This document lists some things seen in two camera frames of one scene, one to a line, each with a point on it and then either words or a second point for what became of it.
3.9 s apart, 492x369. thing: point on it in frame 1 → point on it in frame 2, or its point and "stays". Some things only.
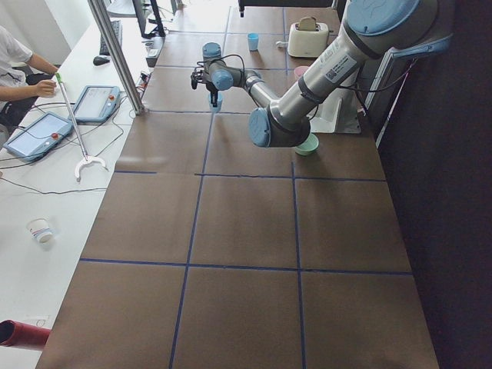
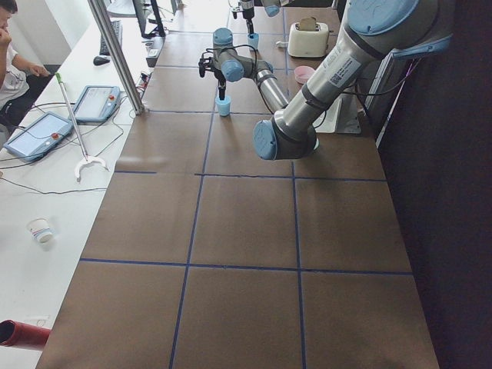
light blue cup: [253, 38] stays
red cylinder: [15, 334] stays
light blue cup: [220, 97] → [224, 105]
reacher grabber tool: [87, 158] stays
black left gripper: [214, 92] → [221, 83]
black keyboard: [117, 26] stays
